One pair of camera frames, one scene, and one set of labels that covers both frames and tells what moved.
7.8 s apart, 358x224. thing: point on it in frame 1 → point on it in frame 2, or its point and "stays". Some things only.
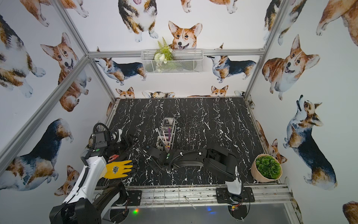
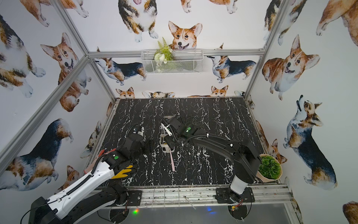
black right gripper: (157, 169) → (167, 139)
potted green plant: (266, 168) stays
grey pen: (157, 130) → (170, 134)
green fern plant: (164, 52) stays
